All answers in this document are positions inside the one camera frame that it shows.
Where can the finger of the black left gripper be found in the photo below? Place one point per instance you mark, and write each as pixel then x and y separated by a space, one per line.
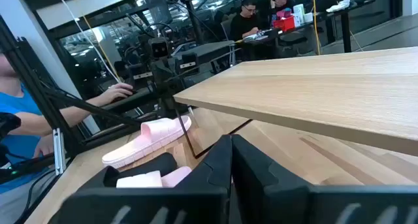
pixel 186 64
pixel 142 74

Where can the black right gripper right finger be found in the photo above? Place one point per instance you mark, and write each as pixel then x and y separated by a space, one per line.
pixel 267 198

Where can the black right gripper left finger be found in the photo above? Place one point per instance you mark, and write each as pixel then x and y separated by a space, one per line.
pixel 202 198

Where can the pink slide sandal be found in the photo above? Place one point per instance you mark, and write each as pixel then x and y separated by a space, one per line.
pixel 147 139
pixel 173 178

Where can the black slide sandal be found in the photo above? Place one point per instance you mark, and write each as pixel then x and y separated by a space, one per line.
pixel 156 163

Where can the person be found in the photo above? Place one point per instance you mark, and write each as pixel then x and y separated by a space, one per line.
pixel 243 25
pixel 16 109
pixel 281 2

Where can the red box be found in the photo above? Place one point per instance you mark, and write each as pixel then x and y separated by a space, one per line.
pixel 285 23

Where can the pink container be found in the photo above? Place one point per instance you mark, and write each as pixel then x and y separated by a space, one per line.
pixel 284 13

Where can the white container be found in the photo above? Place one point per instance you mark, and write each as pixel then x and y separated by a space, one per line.
pixel 298 13

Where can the white cup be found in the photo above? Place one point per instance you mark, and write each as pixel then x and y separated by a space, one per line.
pixel 308 17

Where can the black desk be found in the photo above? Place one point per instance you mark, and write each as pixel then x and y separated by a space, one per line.
pixel 346 34

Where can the white cloth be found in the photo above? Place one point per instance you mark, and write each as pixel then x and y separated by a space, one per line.
pixel 339 5

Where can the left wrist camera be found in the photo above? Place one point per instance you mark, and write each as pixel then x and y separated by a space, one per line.
pixel 159 47

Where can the wooden shelf with black frame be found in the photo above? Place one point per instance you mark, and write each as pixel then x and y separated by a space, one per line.
pixel 310 96

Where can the silver metal bracket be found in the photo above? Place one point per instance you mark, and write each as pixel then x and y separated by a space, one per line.
pixel 58 152

